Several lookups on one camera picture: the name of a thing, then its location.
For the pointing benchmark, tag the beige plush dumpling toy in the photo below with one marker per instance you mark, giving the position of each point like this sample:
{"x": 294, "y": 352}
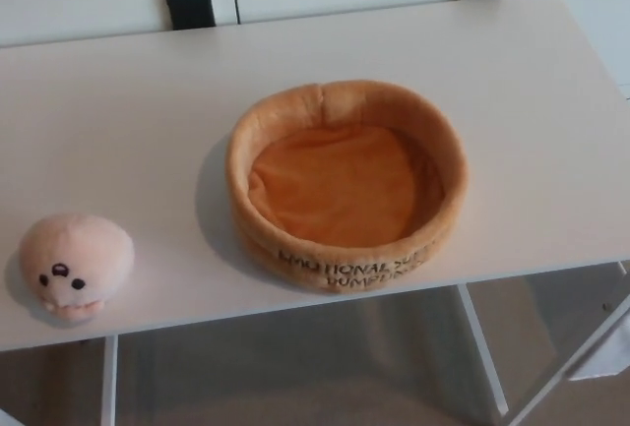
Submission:
{"x": 79, "y": 259}

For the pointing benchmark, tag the orange round plush plate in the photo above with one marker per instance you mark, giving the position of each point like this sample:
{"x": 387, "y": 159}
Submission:
{"x": 339, "y": 185}

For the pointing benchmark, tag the black rectangular bracket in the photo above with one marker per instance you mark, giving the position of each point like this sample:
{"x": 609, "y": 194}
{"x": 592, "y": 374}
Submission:
{"x": 189, "y": 8}

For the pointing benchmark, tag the white metal table leg frame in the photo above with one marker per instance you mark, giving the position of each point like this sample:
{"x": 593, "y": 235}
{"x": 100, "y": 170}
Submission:
{"x": 109, "y": 382}
{"x": 483, "y": 347}

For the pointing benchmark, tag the white slanted metal frame bar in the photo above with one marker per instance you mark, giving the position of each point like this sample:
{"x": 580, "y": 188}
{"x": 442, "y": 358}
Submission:
{"x": 603, "y": 308}

